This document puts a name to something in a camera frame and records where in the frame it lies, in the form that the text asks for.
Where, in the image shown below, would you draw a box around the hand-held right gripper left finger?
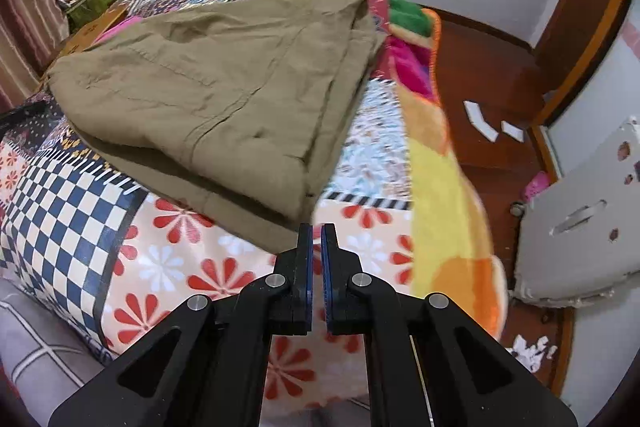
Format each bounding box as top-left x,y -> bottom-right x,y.
47,223 -> 315,427

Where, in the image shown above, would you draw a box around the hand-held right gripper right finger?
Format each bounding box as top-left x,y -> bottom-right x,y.
321,223 -> 576,427

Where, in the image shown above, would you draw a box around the khaki pants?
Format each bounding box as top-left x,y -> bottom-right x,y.
47,0 -> 387,255

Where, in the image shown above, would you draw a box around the bright fleece blanket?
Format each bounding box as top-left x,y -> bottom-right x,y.
370,0 -> 508,340

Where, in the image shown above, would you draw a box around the large white paper piece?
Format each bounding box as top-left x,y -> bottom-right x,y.
462,99 -> 501,142

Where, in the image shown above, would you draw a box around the pink slipper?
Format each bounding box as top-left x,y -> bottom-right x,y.
522,172 -> 551,202

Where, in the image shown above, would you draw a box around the white paper scraps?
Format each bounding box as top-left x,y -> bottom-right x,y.
507,334 -> 558,373

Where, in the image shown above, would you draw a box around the patchwork printed blanket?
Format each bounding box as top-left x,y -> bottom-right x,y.
0,0 -> 501,413

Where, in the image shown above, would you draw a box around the grey checked sheet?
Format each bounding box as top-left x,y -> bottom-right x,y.
0,277 -> 116,403

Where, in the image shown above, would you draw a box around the pink cloth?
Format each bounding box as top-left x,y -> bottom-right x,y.
95,16 -> 143,42

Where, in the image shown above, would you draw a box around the small wooden folding table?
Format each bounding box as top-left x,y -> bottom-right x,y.
40,4 -> 131,82

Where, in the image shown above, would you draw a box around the striped pink curtain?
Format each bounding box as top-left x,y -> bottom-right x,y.
0,0 -> 68,108

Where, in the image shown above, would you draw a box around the brown wooden door frame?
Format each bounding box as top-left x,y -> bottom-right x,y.
532,0 -> 631,128

